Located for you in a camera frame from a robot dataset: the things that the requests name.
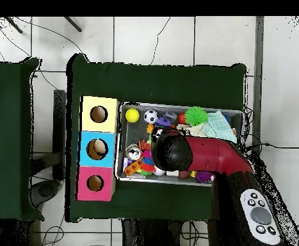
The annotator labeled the tiger plush keychain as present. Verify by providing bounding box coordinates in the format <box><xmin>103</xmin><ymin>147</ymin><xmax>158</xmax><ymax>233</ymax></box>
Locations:
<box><xmin>138</xmin><ymin>139</ymin><xmax>152</xmax><ymax>152</ymax></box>

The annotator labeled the silver mesh bin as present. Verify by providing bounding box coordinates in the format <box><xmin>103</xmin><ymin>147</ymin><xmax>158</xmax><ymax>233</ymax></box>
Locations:
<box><xmin>115</xmin><ymin>101</ymin><xmax>246</xmax><ymax>186</ymax></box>

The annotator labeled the wooden box with three holes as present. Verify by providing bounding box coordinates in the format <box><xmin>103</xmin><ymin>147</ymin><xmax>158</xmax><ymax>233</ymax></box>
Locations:
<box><xmin>74</xmin><ymin>95</ymin><xmax>121</xmax><ymax>202</ymax></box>

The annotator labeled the small soccer ball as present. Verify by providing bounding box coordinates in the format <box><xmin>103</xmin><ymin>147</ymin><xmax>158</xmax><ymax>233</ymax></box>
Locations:
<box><xmin>143</xmin><ymin>109</ymin><xmax>159</xmax><ymax>125</ymax></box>

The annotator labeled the purple toy building block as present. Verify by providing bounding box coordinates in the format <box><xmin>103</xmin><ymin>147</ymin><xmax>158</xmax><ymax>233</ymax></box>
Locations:
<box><xmin>154</xmin><ymin>116</ymin><xmax>172</xmax><ymax>129</ymax></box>

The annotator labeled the crushed printed can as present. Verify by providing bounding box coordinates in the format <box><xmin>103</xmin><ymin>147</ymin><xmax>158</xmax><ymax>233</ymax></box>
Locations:
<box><xmin>125</xmin><ymin>143</ymin><xmax>142</xmax><ymax>161</ymax></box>

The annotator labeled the yellow foam ball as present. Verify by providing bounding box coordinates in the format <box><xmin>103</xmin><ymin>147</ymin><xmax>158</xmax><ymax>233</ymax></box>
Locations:
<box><xmin>125</xmin><ymin>108</ymin><xmax>140</xmax><ymax>124</ymax></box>

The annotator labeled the multicolour spiky rubber toy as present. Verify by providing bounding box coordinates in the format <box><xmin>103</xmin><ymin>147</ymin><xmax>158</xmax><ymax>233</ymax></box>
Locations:
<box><xmin>138</xmin><ymin>151</ymin><xmax>155</xmax><ymax>176</ymax></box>

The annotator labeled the long orange toy piece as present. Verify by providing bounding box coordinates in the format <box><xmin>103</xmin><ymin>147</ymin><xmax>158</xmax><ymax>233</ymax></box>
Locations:
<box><xmin>124</xmin><ymin>156</ymin><xmax>145</xmax><ymax>176</ymax></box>

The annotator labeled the small baseball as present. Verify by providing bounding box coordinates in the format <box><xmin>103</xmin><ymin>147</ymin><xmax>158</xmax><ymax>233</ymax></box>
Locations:
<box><xmin>152</xmin><ymin>166</ymin><xmax>166</xmax><ymax>177</ymax></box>

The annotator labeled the green spiky rubber ball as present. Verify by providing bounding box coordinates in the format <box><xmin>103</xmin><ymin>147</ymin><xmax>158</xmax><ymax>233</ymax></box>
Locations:
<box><xmin>184</xmin><ymin>106</ymin><xmax>209</xmax><ymax>127</ymax></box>

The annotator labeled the dark green tablecloth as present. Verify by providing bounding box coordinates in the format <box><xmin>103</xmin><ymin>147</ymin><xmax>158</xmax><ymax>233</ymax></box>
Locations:
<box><xmin>0</xmin><ymin>57</ymin><xmax>44</xmax><ymax>221</ymax></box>
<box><xmin>65</xmin><ymin>53</ymin><xmax>247</xmax><ymax>222</ymax></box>

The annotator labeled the mint green cloth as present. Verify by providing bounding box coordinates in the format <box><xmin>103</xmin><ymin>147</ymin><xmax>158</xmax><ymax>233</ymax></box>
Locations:
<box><xmin>202</xmin><ymin>110</ymin><xmax>238</xmax><ymax>144</ymax></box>

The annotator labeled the black stand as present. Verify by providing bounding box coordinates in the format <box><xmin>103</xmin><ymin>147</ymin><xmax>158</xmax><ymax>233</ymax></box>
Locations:
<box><xmin>31</xmin><ymin>89</ymin><xmax>67</xmax><ymax>181</ymax></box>

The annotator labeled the grey round base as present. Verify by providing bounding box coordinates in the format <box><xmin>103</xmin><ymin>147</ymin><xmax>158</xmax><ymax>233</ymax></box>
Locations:
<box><xmin>31</xmin><ymin>179</ymin><xmax>61</xmax><ymax>207</ymax></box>

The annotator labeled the black tripod leg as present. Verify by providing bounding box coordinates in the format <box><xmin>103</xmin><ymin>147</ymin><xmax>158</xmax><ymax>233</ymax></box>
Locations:
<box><xmin>63</xmin><ymin>17</ymin><xmax>83</xmax><ymax>33</ymax></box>
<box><xmin>4</xmin><ymin>17</ymin><xmax>24</xmax><ymax>34</ymax></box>

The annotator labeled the black cable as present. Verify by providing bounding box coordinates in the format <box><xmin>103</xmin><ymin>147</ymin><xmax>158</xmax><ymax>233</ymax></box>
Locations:
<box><xmin>245</xmin><ymin>142</ymin><xmax>299</xmax><ymax>158</ymax></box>

